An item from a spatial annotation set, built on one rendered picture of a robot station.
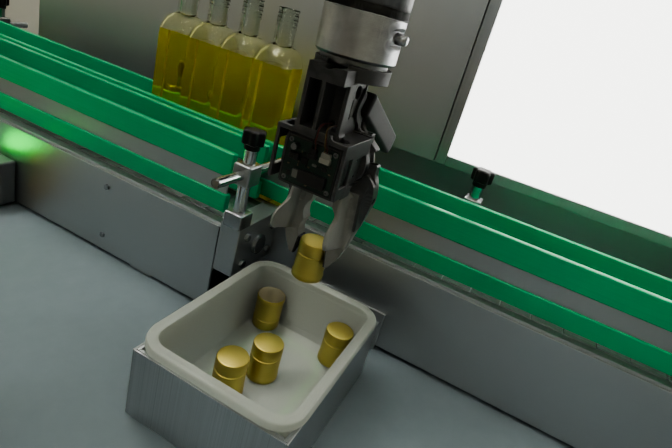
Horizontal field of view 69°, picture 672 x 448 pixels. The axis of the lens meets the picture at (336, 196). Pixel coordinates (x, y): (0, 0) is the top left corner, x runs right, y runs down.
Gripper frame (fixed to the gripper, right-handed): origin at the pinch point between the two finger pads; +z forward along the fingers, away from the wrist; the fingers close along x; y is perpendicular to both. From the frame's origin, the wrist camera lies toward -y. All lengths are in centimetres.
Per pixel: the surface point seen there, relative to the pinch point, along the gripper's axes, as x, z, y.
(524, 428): 28.4, 17.2, -11.7
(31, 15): -293, 30, -169
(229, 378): -1.1, 12.0, 10.3
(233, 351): -2.4, 10.5, 8.5
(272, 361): 0.9, 11.7, 5.6
